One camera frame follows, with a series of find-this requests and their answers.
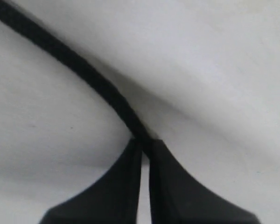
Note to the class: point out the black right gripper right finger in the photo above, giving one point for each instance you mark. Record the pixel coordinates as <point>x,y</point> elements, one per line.
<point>178,198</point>

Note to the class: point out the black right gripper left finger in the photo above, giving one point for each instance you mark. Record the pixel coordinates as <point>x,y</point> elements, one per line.
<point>113,199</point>

